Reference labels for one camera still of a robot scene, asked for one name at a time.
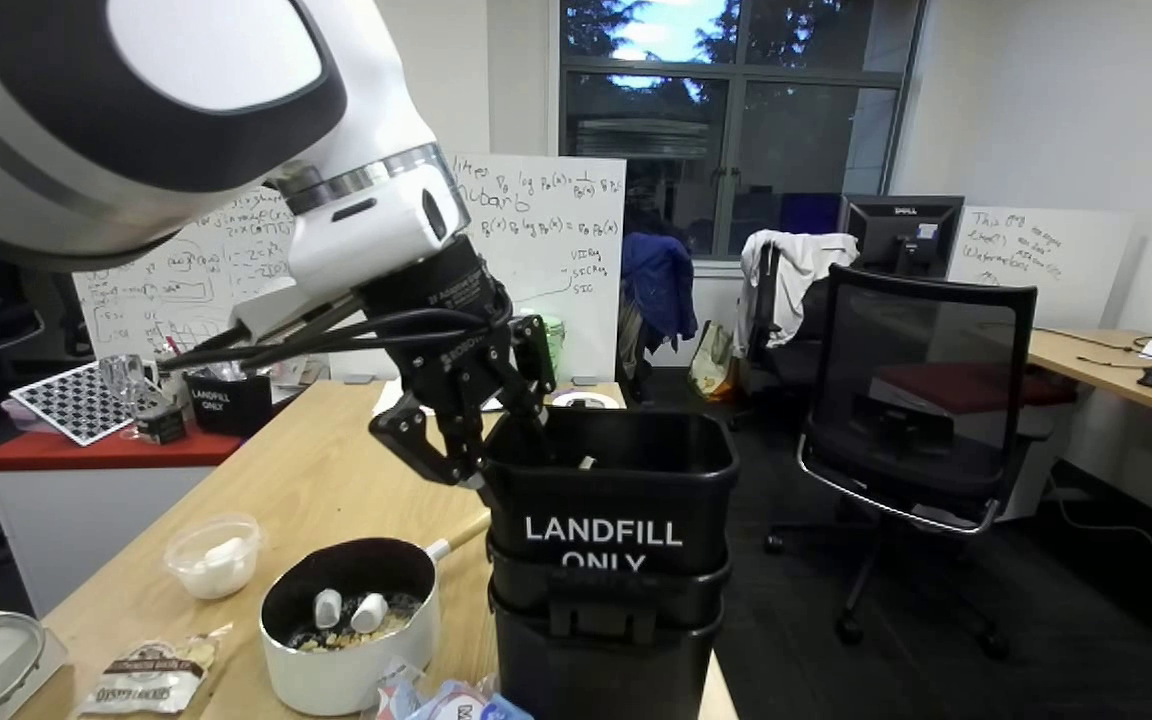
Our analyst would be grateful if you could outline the dark framed window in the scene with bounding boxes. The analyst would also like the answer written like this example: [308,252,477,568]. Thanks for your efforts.
[557,0,928,265]

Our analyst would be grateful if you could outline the white cloth on chair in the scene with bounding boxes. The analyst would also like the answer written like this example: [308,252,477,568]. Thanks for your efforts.
[736,228,865,351]

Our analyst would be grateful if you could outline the clear plastic cup white contents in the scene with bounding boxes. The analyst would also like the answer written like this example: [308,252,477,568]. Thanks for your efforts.
[161,514,263,604]

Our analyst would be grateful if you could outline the small black monitor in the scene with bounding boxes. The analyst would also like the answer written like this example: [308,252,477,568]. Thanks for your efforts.
[846,192,969,282]

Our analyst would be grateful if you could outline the white pot wooden handle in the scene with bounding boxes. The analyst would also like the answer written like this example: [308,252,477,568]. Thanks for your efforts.
[251,514,492,720]

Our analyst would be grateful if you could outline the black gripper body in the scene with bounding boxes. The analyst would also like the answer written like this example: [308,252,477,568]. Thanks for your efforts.
[357,235,530,406]

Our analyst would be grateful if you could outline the blue white snack bag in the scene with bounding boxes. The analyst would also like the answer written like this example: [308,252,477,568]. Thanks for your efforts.
[369,665,533,720]

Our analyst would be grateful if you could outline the black bin landfill only print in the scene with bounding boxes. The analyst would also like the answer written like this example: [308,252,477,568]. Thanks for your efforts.
[477,406,743,581]

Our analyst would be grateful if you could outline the whiteboard with smiley drawing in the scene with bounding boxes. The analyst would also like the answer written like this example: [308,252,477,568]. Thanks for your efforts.
[448,154,634,390]

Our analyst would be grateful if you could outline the small clear snack packet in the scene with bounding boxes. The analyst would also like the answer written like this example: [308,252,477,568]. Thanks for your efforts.
[72,624,237,720]

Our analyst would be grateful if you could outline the checkerboard calibration board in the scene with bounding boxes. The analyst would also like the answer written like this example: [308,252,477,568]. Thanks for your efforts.
[10,351,161,452]

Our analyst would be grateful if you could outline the black mesh office chair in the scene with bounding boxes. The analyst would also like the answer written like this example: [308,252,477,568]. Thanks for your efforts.
[764,260,1043,655]

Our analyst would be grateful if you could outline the long wooden office desk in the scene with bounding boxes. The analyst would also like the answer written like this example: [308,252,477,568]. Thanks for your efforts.
[1030,323,1152,436]

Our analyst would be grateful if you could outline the blue jacket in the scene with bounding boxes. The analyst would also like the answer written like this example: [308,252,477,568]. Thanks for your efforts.
[619,228,701,351]

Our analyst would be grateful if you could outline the black landfill bin on cabinet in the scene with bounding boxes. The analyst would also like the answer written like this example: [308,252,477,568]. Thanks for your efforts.
[187,367,277,433]

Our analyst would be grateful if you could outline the small leaning whiteboard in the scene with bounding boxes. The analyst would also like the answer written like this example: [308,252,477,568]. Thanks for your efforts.
[947,202,1138,334]

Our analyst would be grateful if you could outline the white cabinet red top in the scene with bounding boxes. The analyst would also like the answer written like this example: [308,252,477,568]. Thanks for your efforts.
[0,423,249,618]

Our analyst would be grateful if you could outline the colourful paper bag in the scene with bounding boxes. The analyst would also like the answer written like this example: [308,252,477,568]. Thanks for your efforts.
[689,317,739,406]

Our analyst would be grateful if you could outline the black gripper cable bundle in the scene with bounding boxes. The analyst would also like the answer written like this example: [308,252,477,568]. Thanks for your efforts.
[154,298,502,379]

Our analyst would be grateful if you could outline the whiteboard with dense writing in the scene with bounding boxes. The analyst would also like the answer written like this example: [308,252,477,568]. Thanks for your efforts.
[67,183,302,366]

